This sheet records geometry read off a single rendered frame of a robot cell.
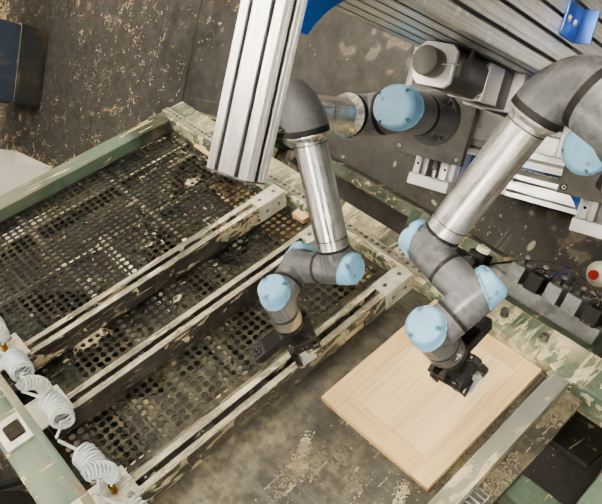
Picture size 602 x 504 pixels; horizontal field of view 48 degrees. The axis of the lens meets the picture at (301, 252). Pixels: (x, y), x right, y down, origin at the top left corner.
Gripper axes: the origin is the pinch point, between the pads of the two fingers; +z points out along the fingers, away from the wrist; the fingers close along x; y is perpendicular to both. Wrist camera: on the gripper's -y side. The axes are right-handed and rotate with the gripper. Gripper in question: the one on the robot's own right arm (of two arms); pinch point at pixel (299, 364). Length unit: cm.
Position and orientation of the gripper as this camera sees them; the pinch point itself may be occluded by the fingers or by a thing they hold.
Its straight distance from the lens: 182.6
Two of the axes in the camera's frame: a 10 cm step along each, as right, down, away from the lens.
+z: 2.3, 6.1, 7.6
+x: -3.4, -6.8, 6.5
